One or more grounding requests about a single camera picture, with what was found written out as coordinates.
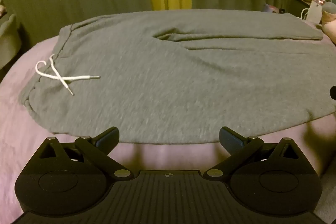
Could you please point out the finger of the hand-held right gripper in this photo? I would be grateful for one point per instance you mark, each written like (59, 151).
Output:
(333, 92)

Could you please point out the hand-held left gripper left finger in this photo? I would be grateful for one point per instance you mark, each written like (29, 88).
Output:
(107, 138)

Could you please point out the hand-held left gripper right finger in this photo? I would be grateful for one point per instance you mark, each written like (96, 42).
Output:
(230, 139)

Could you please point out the grey sweat pants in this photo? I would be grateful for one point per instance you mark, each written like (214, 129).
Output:
(157, 77)

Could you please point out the pink plush toy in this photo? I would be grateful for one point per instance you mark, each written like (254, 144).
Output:
(329, 19)

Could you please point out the white charger box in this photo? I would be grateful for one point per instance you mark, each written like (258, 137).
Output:
(315, 12)

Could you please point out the pink blanket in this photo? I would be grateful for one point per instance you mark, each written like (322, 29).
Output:
(15, 119)

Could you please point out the dark nightstand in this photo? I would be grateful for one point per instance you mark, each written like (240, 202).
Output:
(298, 3)

